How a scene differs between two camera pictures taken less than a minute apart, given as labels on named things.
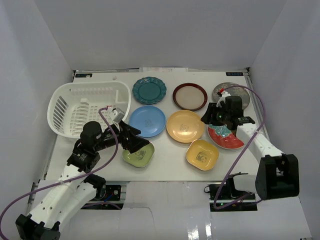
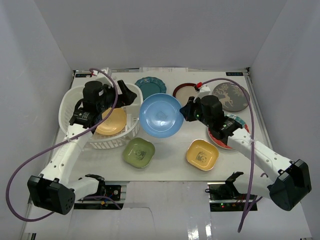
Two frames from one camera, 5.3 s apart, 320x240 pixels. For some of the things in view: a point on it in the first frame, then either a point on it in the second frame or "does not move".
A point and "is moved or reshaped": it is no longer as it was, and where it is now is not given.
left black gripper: x=125 y=135 -> x=120 y=92
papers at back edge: x=163 y=69 does not move
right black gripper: x=211 y=110 -> x=186 y=111
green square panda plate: x=140 y=158 does not move
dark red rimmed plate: x=190 y=96 does not move
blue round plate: x=150 y=120 is moved or reshaped
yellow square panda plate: x=202 y=154 does not move
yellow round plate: x=184 y=126 is moved or reshaped
